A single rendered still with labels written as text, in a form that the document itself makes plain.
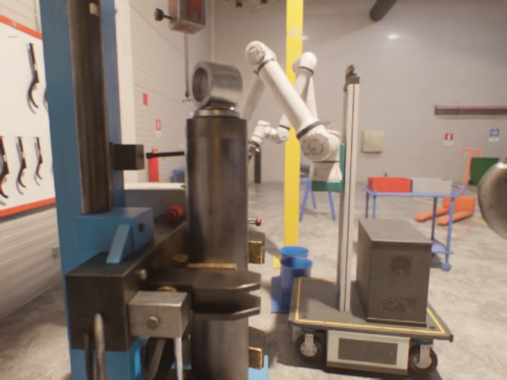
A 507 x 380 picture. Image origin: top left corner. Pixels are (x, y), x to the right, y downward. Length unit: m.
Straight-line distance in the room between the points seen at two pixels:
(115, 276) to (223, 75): 0.65
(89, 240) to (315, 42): 11.72
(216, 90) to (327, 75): 11.19
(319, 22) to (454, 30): 4.54
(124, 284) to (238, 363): 0.58
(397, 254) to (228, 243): 1.24
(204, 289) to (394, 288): 1.43
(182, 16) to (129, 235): 0.76
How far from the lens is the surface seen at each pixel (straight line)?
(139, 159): 1.25
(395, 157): 12.58
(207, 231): 1.04
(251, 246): 1.32
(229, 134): 1.01
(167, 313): 0.87
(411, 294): 2.18
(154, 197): 1.49
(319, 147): 1.68
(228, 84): 1.06
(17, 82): 3.43
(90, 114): 1.05
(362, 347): 2.21
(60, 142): 1.23
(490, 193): 0.30
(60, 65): 1.25
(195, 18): 1.31
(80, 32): 1.10
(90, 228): 1.04
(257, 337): 1.59
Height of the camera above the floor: 1.39
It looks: 8 degrees down
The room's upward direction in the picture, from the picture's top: straight up
